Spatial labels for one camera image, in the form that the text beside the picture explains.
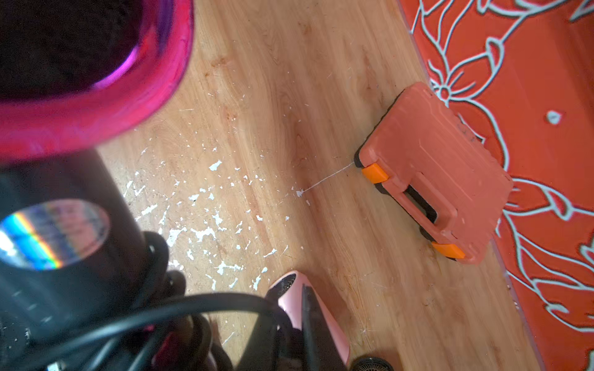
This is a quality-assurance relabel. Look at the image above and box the pink hair dryer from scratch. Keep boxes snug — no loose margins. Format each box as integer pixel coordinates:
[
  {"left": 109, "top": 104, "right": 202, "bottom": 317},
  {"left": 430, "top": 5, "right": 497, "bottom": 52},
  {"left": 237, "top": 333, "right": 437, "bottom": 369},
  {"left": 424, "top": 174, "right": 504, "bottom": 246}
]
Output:
[{"left": 266, "top": 271, "right": 351, "bottom": 365}]

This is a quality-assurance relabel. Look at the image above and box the dark green hair dryer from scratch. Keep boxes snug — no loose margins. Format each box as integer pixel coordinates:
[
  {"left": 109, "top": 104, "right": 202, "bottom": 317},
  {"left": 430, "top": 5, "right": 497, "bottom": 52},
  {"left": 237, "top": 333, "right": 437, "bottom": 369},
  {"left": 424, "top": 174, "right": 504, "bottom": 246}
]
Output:
[{"left": 349, "top": 356, "right": 394, "bottom": 371}]

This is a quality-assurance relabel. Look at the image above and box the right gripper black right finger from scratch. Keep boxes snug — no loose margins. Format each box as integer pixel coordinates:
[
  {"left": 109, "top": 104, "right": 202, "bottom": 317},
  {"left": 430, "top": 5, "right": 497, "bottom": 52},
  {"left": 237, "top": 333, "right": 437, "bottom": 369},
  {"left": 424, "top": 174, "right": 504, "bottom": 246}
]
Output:
[{"left": 302, "top": 286, "right": 347, "bottom": 371}]

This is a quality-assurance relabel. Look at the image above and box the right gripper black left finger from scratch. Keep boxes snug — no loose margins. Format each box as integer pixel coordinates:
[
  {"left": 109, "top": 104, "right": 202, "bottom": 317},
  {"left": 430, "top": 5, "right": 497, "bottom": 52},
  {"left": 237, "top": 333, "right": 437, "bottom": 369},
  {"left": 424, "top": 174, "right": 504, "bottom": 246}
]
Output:
[{"left": 236, "top": 305, "right": 292, "bottom": 370}]

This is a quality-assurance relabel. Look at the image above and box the black hair dryer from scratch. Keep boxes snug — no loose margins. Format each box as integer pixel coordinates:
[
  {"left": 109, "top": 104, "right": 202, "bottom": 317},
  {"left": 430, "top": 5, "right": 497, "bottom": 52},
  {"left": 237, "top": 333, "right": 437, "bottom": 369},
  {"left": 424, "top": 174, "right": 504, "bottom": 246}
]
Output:
[{"left": 1, "top": 1, "right": 193, "bottom": 370}]

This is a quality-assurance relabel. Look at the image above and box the orange plastic tool case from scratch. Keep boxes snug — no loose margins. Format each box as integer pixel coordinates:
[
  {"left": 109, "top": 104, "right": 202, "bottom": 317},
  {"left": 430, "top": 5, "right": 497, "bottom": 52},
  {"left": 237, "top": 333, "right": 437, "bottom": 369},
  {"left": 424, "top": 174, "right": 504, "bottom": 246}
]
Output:
[{"left": 354, "top": 83, "right": 513, "bottom": 264}]

